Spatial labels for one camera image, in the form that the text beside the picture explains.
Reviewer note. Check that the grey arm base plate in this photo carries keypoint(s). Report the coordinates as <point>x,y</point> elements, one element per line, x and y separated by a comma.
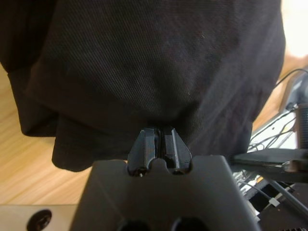
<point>298,91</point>

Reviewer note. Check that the dark ribbed cylinder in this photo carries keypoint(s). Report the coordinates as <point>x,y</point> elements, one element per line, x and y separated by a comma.
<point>303,125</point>

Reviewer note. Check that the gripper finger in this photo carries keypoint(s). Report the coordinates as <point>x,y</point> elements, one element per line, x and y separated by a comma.
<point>178,151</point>
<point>143,149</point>

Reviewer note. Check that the black flat panel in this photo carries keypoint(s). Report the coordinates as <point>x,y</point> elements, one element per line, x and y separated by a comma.
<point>264,158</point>

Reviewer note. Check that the black polo shirt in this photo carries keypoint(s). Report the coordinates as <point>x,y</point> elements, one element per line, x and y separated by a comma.
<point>144,60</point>

